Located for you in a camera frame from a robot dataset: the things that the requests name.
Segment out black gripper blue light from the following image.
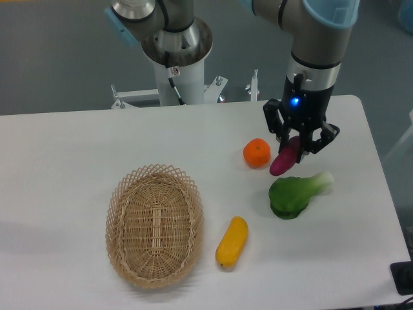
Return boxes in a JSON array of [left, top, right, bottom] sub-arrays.
[[263, 78, 340, 163]]

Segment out purple sweet potato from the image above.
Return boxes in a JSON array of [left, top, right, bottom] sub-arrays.
[[269, 136, 300, 176]]

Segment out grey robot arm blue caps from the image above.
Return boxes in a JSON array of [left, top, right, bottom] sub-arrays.
[[105, 1, 359, 161]]

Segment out woven wicker oval basket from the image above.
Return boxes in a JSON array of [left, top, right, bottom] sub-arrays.
[[105, 164, 203, 289]]

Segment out orange tangerine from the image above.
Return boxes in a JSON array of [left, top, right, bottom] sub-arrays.
[[243, 138, 271, 168]]

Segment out green bok choy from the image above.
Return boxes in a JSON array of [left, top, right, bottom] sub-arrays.
[[268, 171, 334, 220]]

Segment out yellow mango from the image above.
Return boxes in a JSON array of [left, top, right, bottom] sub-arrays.
[[215, 216, 248, 269]]

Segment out black device at table edge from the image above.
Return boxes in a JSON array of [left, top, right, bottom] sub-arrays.
[[390, 261, 412, 296]]

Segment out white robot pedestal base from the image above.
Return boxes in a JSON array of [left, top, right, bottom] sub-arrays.
[[152, 59, 205, 107]]

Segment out black cable on pedestal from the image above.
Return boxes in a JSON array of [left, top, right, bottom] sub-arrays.
[[164, 51, 186, 106]]

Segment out white metal mounting frame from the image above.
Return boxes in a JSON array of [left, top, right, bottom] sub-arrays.
[[110, 68, 260, 109]]

